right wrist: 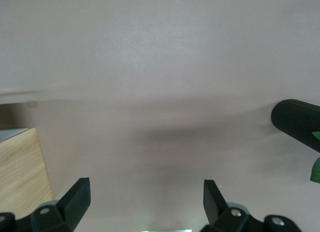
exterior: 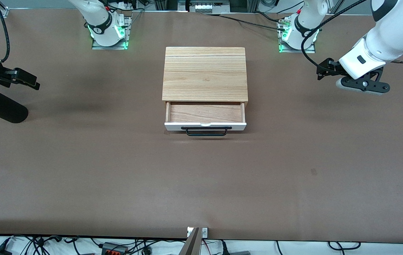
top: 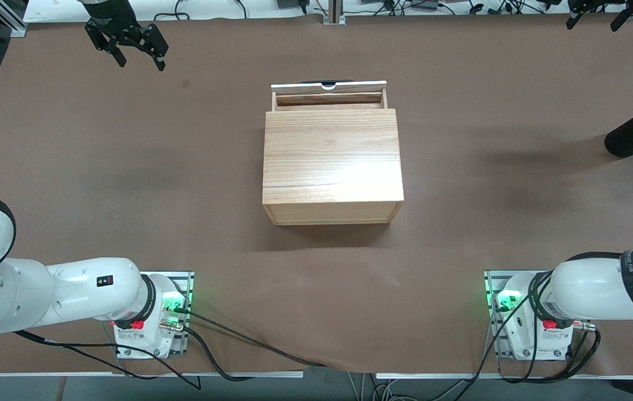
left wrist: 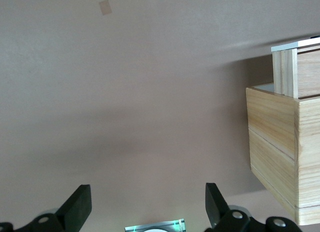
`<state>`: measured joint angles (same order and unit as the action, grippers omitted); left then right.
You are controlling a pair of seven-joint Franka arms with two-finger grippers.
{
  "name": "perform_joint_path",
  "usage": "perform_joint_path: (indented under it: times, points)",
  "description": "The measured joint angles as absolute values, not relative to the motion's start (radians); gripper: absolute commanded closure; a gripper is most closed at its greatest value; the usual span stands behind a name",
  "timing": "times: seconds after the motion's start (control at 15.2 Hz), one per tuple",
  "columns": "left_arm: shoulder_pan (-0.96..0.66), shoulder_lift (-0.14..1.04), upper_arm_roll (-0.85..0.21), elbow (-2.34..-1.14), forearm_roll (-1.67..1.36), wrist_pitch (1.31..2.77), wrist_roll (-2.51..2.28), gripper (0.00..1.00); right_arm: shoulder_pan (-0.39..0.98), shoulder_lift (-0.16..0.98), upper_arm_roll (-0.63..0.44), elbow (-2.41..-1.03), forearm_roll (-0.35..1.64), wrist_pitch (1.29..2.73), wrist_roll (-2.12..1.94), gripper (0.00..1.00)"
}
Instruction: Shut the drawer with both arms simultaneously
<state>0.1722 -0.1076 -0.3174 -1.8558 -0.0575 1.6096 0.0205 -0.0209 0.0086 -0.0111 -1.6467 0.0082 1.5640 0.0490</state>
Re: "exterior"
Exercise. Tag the aluminium corner post bracket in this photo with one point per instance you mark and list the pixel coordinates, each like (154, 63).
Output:
(5, 10)

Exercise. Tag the grey metal bar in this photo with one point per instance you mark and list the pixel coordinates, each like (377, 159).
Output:
(192, 246)

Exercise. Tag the black adapter with orange buttons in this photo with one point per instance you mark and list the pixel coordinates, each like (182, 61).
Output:
(114, 249)

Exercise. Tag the light wooden drawer cabinet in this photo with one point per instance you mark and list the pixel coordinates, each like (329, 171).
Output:
(205, 74)

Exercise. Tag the small metal edge bracket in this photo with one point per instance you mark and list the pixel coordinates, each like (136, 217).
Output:
(205, 232)

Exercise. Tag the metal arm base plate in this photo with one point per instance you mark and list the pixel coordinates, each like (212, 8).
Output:
(309, 50)
(111, 47)

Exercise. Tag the grey box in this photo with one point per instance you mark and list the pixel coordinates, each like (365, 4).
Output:
(238, 253)

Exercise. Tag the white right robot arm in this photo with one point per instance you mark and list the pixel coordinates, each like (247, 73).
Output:
(98, 21)

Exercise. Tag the black vase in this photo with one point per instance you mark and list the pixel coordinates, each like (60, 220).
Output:
(6, 109)

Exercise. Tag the white power strip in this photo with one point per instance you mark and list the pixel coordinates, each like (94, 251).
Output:
(205, 6)

